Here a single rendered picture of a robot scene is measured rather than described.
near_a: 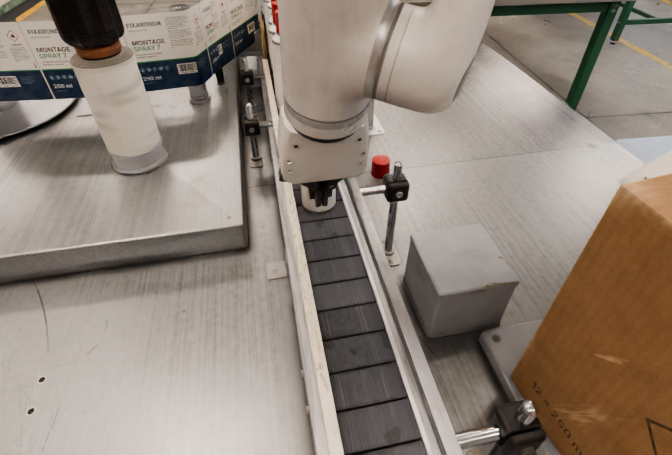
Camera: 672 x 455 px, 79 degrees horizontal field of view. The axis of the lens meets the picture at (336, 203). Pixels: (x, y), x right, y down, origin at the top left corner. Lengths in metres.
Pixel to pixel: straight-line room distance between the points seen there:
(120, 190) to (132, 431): 0.36
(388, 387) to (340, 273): 0.15
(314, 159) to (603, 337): 0.30
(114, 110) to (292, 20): 0.43
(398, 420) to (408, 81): 0.31
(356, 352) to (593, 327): 0.22
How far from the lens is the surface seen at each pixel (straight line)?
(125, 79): 0.69
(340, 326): 0.49
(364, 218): 0.48
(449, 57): 0.31
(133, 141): 0.73
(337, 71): 0.33
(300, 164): 0.45
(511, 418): 0.37
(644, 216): 0.33
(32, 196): 0.79
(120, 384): 0.56
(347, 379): 0.46
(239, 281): 0.60
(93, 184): 0.77
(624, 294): 0.36
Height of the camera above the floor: 1.29
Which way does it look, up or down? 41 degrees down
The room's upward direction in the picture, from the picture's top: straight up
